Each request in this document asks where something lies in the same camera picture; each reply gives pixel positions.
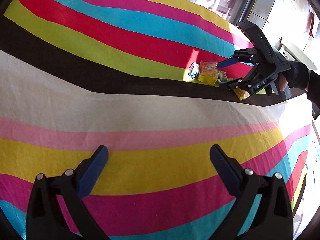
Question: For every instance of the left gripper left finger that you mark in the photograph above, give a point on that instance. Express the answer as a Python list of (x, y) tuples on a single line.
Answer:
[(45, 219)]

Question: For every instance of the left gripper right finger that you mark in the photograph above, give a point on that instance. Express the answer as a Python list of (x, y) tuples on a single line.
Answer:
[(262, 208)]

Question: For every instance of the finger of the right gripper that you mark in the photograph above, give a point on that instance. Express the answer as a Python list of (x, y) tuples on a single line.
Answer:
[(241, 55), (247, 83)]

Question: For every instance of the white blue snack bag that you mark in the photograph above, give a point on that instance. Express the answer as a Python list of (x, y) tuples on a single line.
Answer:
[(193, 70)]

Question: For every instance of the right gloved hand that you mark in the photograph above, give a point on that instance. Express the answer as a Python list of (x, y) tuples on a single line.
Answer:
[(297, 76)]

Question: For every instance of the yellow cake packet upper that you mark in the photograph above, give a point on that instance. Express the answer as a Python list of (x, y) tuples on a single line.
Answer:
[(241, 94)]

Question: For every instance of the green white snack packet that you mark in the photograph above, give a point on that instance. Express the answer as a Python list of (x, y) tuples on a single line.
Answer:
[(222, 77)]

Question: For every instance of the white printer appliance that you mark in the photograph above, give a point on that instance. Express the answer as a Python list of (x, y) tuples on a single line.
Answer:
[(293, 53)]

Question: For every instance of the bread in yellow clear bag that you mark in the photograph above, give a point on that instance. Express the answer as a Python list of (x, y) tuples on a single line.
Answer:
[(208, 73)]

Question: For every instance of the striped colourful tablecloth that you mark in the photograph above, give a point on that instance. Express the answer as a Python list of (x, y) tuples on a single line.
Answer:
[(77, 74)]

